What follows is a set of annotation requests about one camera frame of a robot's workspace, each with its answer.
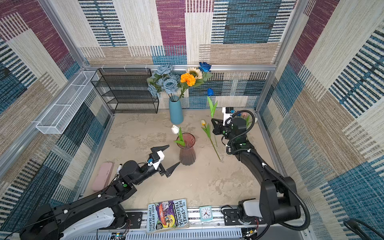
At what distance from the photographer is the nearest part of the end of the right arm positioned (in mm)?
629

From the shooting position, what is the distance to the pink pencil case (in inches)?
33.0

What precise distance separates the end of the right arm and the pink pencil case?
2.16ft

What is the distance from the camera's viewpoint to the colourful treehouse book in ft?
2.32
